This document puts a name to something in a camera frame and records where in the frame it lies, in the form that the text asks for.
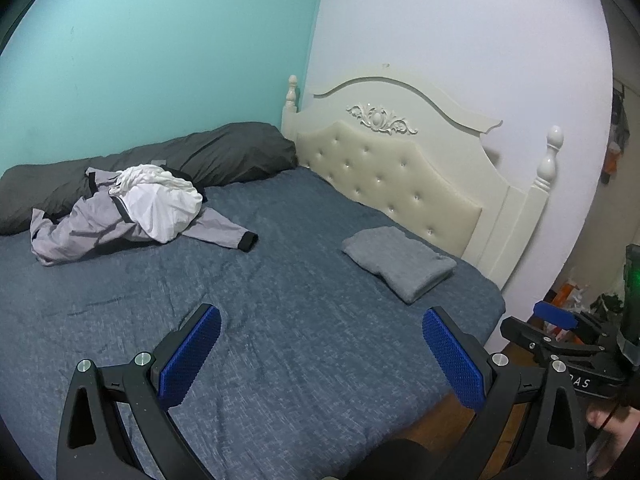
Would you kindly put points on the orange hanging item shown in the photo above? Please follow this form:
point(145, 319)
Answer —
point(612, 162)

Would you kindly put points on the grey knit sweater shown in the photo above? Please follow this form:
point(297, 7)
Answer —
point(400, 262)

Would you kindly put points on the floor clutter pile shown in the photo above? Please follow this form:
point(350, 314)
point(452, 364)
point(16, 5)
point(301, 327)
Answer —
point(575, 300)

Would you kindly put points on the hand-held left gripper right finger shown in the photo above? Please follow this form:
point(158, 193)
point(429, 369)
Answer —
point(452, 355)

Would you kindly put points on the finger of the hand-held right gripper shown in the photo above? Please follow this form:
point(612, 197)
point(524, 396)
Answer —
point(555, 316)
point(525, 337)

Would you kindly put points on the blue patterned bedspread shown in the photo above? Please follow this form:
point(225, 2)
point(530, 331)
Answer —
point(280, 280)

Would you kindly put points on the dark hanging bag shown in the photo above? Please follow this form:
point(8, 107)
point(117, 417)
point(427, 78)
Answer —
point(621, 120)

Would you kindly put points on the person's right hand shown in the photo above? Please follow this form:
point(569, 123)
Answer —
point(620, 452)

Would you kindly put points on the light grey jacket black cuffs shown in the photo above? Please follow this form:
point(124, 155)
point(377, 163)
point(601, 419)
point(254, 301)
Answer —
point(75, 230)

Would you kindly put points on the white garment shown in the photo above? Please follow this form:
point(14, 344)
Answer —
point(160, 205)

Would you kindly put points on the cream tufted headboard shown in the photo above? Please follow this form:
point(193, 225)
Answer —
point(400, 160)

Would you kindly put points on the dark grey long pillow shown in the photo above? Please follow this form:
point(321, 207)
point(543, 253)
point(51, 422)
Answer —
point(210, 152)

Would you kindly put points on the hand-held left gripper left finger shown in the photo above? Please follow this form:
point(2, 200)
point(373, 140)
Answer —
point(192, 355)

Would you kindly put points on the person's dark trouser leg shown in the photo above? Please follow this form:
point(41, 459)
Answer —
point(395, 462)

